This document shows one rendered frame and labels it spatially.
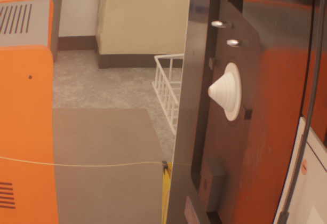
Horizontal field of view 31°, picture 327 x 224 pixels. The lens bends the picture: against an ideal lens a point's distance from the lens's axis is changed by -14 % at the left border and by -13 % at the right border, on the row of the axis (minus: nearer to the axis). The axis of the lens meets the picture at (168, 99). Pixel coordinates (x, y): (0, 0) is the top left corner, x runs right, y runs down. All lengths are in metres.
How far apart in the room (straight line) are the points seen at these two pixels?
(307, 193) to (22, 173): 0.72
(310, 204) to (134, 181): 1.03
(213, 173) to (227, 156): 0.03
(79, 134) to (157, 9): 2.29
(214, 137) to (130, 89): 2.94
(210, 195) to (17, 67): 0.43
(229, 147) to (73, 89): 2.99
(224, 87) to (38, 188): 0.53
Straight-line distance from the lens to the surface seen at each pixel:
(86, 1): 4.18
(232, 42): 0.65
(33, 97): 1.04
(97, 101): 3.54
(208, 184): 0.74
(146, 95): 3.65
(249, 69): 0.65
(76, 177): 1.46
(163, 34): 3.93
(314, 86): 0.44
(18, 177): 1.12
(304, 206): 0.48
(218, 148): 0.76
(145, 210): 1.36
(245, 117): 0.64
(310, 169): 0.47
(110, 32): 3.87
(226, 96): 0.69
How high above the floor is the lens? 1.48
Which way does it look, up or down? 24 degrees down
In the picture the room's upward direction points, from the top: 6 degrees clockwise
